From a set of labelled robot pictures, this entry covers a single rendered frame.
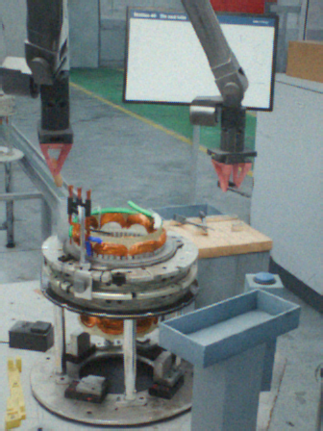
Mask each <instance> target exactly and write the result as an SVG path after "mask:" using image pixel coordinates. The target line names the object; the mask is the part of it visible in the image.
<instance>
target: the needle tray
mask: <svg viewBox="0 0 323 431"><path fill-rule="evenodd" d="M301 308H302V307H301V306H299V305H296V304H294V303H292V302H289V301H287V300H284V299H282V298H281V297H278V296H276V295H273V294H271V293H269V292H265V291H262V290H260V289H255V290H252V291H250V292H246V293H242V294H241V295H239V296H236V297H234V298H231V299H228V300H225V301H222V302H219V303H217V304H213V305H210V306H208V307H205V308H203V309H200V310H197V311H194V312H191V313H188V314H185V315H182V316H179V317H174V318H172V319H170V320H167V321H164V322H162V323H160V325H159V346H161V347H162V348H164V349H167V350H169V351H171V352H172V353H174V354H176V355H178V356H180V357H181V358H183V359H185V360H187V361H189V362H190V363H192V364H194V371H193V386H192V401H191V417H190V431H256V427H257V423H258V412H259V403H260V394H261V375H262V367H263V365H264V355H265V346H266V342H268V341H271V340H273V339H275V338H277V337H280V336H282V335H283V334H285V333H288V332H290V331H292V330H293V329H295V328H297V327H298V324H299V319H300V315H301Z"/></svg>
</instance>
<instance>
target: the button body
mask: <svg viewBox="0 0 323 431"><path fill-rule="evenodd" d="M255 275H256V274H246V278H245V290H244V293H246V292H250V291H252V290H255V289H260V290H262V291H265V292H269V293H271V294H273V295H276V296H278V297H281V298H282V296H283V286H282V283H281V281H280V280H281V279H280V277H279V275H273V276H274V278H275V279H276V283H275V284H273V285H261V284H257V283H255V282H254V281H253V277H254V276H255ZM276 345H277V338H275V339H273V340H271V341H268V342H266V346H265V355H264V365H263V367H262V375H261V392H270V391H271V382H272V372H273V364H275V354H276Z"/></svg>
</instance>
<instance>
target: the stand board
mask: <svg viewBox="0 0 323 431"><path fill-rule="evenodd" d="M234 223H243V231H236V232H231V224H234ZM162 224H163V229H166V230H168V231H173V232H176V233H178V234H181V235H183V238H188V239H190V240H191V242H193V243H194V244H195V245H196V246H197V248H198V259H201V258H209V257H218V256H227V255H235V254H244V253H252V252H261V251H269V250H273V240H272V239H270V238H269V237H267V236H266V235H264V234H262V233H260V232H259V231H257V230H255V229H254V228H252V227H250V226H249V225H247V224H245V223H244V222H242V221H240V220H239V219H238V220H231V221H221V222H210V223H207V226H209V227H211V228H212V229H214V231H213V230H210V229H209V231H208V234H207V235H198V236H196V226H193V225H179V226H169V221H163V222H162Z"/></svg>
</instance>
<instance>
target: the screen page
mask: <svg viewBox="0 0 323 431"><path fill-rule="evenodd" d="M216 18H217V19H218V21H219V24H220V26H221V28H222V30H223V33H224V35H225V37H226V40H227V41H228V42H229V44H230V46H231V49H232V50H233V52H234V53H235V55H236V58H237V59H238V62H239V64H240V66H242V68H243V70H244V72H245V75H246V76H247V78H248V81H249V87H248V90H247V91H245V92H244V99H243V100H242V102H241V104H242V105H243V106H248V107H263V108H269V103H268V101H269V90H270V79H271V67H272V61H271V56H272V45H273V33H274V21H275V18H271V19H265V18H250V17H235V16H220V15H217V16H216ZM213 80H214V78H213V75H212V73H211V70H210V68H209V64H208V60H207V58H206V56H205V54H204V52H203V49H202V47H201V45H200V43H199V41H198V39H197V37H196V36H195V33H194V31H193V29H192V27H191V24H190V22H189V20H188V17H187V14H186V13H160V12H150V11H145V10H131V15H130V38H129V61H128V84H127V89H126V99H132V100H161V101H175V102H189V103H191V101H192V100H193V99H194V98H195V97H196V96H198V95H220V93H219V91H218V89H217V87H216V85H215V83H214V81H213Z"/></svg>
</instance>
